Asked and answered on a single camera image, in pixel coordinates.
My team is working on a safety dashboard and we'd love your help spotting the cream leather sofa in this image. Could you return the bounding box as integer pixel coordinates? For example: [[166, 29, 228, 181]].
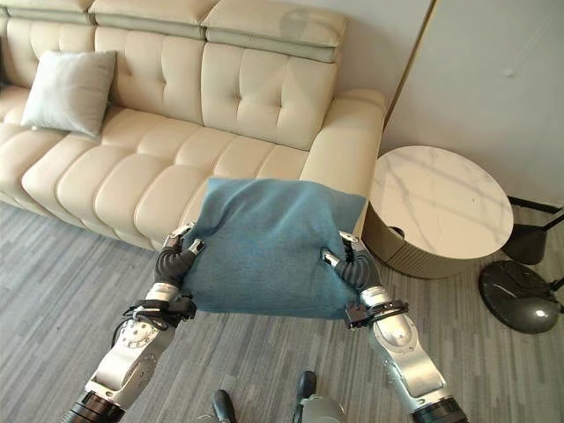
[[0, 0, 388, 251]]

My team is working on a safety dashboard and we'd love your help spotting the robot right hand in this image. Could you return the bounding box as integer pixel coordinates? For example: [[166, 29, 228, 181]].
[[320, 230, 383, 302]]

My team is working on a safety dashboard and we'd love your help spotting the grey cushion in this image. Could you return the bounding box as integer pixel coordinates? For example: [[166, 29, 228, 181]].
[[19, 49, 118, 138]]

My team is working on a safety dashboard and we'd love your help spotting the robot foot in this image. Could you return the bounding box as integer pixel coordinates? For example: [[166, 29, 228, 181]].
[[211, 389, 239, 423], [297, 370, 318, 405]]

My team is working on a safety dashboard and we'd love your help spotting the gold wall trim strip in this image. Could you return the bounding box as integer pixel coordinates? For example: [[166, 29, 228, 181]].
[[386, 0, 441, 118]]

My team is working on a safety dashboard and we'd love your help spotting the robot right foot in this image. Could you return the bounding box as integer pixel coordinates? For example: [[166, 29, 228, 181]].
[[297, 370, 318, 405]]

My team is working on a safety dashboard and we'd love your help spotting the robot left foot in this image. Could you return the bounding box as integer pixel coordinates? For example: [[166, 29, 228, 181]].
[[211, 389, 239, 423]]

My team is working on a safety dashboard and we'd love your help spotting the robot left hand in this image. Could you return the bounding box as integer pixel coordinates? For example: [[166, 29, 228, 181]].
[[152, 221, 206, 301]]

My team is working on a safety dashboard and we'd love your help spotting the blue cushion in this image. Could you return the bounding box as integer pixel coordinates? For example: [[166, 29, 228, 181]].
[[179, 176, 368, 320]]

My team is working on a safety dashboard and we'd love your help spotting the robot right leg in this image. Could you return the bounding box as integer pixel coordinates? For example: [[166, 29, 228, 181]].
[[295, 395, 347, 423]]

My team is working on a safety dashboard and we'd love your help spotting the round marble side table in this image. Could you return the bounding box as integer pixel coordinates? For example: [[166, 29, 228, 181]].
[[360, 145, 516, 279]]

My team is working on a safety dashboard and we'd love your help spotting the black floor lamp base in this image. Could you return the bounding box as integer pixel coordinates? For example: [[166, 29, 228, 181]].
[[478, 259, 562, 332]]

